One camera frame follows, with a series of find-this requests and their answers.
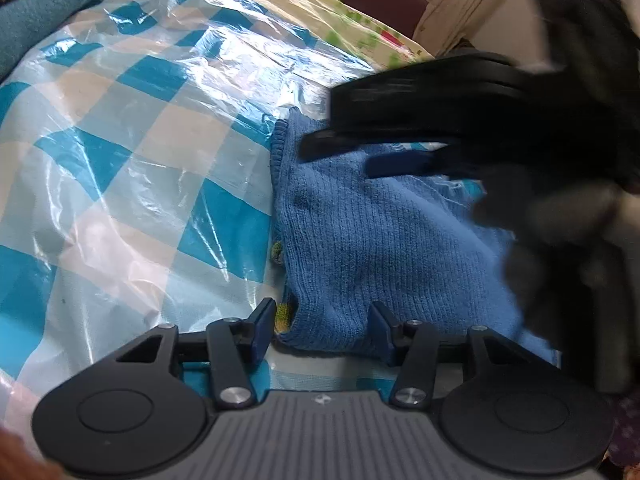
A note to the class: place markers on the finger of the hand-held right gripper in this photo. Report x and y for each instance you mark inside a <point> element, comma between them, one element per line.
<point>405,165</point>
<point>335,145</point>

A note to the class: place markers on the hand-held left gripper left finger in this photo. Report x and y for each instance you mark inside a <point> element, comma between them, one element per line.
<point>262,327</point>

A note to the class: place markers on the floral pink yellow blanket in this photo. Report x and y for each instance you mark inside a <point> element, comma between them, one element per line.
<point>320,5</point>

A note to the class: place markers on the blue striped knit sweater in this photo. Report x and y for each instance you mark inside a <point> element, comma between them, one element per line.
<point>380,240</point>

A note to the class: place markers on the beige curtain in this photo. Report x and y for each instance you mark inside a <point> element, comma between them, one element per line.
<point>465,5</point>

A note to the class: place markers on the clear plastic sheet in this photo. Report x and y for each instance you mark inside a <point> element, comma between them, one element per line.
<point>150,160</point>

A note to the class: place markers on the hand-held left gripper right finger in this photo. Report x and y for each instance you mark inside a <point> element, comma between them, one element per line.
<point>381,331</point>

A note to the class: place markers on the teal fleece cloth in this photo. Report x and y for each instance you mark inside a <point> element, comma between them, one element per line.
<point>35,15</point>

